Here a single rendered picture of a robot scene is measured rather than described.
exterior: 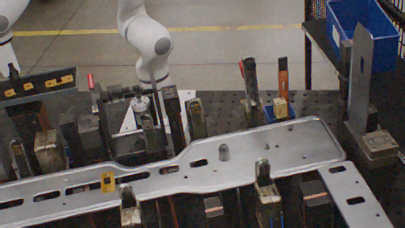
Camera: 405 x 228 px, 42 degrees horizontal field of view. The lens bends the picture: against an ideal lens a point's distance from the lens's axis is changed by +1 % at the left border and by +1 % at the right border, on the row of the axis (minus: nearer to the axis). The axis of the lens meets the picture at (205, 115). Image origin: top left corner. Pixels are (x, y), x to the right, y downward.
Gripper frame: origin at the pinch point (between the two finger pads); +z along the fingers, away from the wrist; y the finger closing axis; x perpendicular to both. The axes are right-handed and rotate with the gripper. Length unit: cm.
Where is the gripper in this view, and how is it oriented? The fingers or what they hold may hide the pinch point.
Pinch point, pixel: (17, 83)
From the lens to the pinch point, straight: 173.8
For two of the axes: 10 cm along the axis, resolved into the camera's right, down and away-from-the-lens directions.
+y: 5.0, 4.7, -7.3
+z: 1.2, 8.0, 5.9
